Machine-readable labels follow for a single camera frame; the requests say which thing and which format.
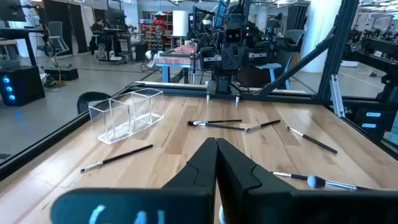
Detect grey office chair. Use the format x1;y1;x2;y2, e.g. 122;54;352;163
36;21;70;60

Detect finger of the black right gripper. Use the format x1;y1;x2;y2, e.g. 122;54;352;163
233;49;247;71
221;49;234;71

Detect black desk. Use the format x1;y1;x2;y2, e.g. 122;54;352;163
0;27;47;68

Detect large black powder brush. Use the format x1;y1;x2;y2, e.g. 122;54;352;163
307;174;373;191

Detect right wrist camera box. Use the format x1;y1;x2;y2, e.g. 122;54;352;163
224;26;244;45

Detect blue metal table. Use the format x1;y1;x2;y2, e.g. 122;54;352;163
153;51;201;84

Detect person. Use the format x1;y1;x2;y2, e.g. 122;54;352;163
88;18;108;56

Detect black background robot rig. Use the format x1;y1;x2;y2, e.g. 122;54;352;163
341;14;398;105

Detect black chair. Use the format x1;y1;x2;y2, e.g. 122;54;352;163
76;91;112;115

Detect silver frame bracket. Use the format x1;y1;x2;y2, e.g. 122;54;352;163
328;73;346;119

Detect black monitor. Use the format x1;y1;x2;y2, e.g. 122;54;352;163
0;0;27;22

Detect blue-grey office chair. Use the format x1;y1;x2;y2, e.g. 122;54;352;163
256;29;306;91

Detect black controller box blue displays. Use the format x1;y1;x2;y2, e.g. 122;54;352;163
353;105;397;142

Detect red storage shelf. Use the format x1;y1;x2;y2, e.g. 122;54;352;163
141;11;174;51

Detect clear acrylic brush organizer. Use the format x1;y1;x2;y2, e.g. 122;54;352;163
88;88;165;146

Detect black computer tower blue lights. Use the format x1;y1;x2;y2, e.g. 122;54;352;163
0;65;46;107

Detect monitor with blue screen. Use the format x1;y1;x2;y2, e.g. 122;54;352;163
213;0;228;30

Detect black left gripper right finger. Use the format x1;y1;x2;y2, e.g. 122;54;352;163
217;138;398;224

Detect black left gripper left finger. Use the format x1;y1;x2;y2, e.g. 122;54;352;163
50;137;218;224

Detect black aluminium table frame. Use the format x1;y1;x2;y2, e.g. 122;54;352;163
0;0;398;181

